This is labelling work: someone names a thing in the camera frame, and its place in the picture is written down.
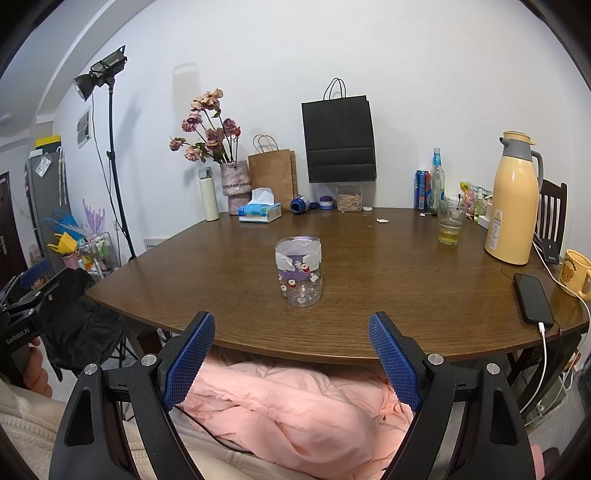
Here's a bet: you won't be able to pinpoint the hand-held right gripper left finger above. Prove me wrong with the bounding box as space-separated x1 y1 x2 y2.
48 311 217 480

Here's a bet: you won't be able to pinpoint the dried pink roses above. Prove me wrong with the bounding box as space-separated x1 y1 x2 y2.
169 89 242 164

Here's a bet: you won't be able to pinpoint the glass with yellow drink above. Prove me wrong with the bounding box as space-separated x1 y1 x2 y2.
437 198 467 246

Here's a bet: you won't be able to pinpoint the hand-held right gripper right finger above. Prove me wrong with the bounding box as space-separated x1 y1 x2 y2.
368 311 536 480

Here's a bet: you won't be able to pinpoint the white thermos bottle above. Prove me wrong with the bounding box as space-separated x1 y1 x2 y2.
199 167 221 222

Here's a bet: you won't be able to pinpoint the pink quilted jacket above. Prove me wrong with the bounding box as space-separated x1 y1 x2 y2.
174 347 542 480

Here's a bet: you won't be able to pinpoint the brown paper bag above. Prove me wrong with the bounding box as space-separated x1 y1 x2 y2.
248 135 298 200

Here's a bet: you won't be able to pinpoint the black jacket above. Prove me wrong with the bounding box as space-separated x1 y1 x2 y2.
41 267 125 380

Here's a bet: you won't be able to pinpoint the wire storage cart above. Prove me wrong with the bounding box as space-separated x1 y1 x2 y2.
76 232 122 282

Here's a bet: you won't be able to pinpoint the dark wooden chair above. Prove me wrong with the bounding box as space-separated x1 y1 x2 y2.
536 179 568 254

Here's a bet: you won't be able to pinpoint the blue tissue box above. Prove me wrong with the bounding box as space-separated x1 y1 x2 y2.
238 187 282 224

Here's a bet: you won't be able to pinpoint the person's left forearm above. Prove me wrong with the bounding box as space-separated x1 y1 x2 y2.
0 376 70 480

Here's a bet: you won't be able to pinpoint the blue drink can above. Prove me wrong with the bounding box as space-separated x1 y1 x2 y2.
414 170 431 211

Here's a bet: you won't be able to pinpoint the white charging cable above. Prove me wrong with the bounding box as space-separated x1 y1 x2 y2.
533 240 591 412

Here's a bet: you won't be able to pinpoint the clear glass bottle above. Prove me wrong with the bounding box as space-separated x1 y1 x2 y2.
429 148 446 214

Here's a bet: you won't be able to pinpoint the yellow bear mug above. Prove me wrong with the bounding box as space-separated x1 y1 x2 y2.
556 249 591 297

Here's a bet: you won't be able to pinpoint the studio light on stand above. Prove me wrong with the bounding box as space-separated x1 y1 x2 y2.
73 45 138 263

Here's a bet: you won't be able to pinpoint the cream thermos jug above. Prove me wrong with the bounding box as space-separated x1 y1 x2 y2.
484 131 544 266

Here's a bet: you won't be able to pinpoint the pink fuzzy vase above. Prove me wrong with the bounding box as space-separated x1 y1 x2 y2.
220 161 252 214

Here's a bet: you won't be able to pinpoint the black paper bag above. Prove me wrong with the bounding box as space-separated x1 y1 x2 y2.
301 78 378 184

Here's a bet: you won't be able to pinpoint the grey refrigerator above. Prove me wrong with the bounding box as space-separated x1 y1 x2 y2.
25 135 71 273

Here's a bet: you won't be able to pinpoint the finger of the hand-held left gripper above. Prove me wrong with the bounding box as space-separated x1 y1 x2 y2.
4 258 52 301

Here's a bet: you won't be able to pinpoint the clear jar of cereal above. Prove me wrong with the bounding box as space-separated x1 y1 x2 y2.
335 183 364 212

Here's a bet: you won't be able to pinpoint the brown wooden table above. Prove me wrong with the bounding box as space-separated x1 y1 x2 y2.
86 206 591 364

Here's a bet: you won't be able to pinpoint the person's left hand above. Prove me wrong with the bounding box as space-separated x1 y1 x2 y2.
24 338 53 398

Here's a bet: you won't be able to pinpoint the black smartphone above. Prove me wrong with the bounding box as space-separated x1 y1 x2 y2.
513 272 555 326

